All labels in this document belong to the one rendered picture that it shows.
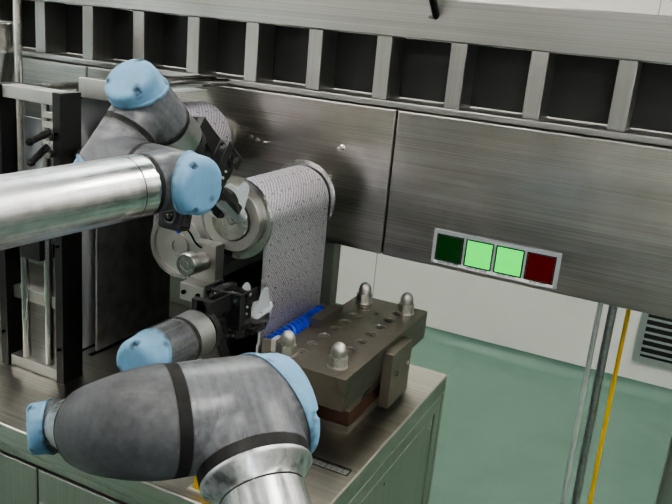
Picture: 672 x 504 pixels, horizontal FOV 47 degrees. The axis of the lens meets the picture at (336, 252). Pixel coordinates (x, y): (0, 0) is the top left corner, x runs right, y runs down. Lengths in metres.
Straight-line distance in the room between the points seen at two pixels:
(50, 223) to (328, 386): 0.63
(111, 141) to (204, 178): 0.16
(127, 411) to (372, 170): 0.95
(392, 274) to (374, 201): 2.64
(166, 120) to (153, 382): 0.44
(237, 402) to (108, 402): 0.12
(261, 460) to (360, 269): 3.57
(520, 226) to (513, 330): 2.61
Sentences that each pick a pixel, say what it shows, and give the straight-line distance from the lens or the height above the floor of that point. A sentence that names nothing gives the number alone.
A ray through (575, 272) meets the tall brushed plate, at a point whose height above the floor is 1.19.
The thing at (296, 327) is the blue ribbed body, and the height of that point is 1.04.
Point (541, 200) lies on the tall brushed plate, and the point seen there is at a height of 1.31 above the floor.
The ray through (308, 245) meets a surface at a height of 1.18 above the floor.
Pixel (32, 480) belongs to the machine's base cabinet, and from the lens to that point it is 1.51.
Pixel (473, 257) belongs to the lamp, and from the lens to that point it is 1.55.
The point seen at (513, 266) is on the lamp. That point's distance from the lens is 1.53.
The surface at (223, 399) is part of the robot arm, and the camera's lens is 0.78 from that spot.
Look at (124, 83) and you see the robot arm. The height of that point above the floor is 1.50.
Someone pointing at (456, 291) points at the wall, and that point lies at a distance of 4.13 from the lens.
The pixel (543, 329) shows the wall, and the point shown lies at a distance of 4.07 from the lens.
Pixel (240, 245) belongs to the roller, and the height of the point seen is 1.21.
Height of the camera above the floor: 1.60
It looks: 17 degrees down
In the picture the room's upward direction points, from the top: 5 degrees clockwise
